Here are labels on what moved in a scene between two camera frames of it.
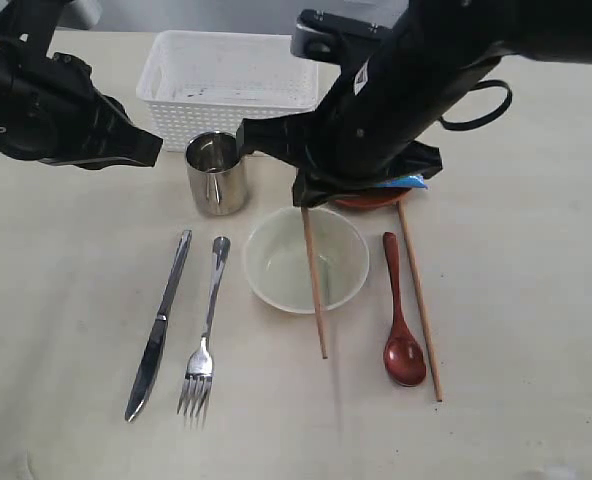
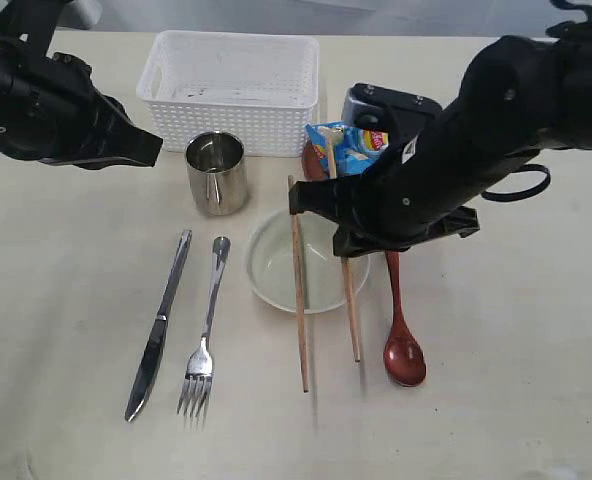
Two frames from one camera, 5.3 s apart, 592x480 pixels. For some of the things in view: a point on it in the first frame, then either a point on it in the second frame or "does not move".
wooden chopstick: x=307 y=223 -> x=296 y=230
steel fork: x=198 y=380 does not move
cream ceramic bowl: x=278 y=262 does not move
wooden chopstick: x=421 y=302 -> x=333 y=133
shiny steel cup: x=217 y=173 does not move
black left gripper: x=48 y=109 does not move
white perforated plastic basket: x=196 y=82 does not move
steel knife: x=152 y=350 does not move
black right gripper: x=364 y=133 -> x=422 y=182
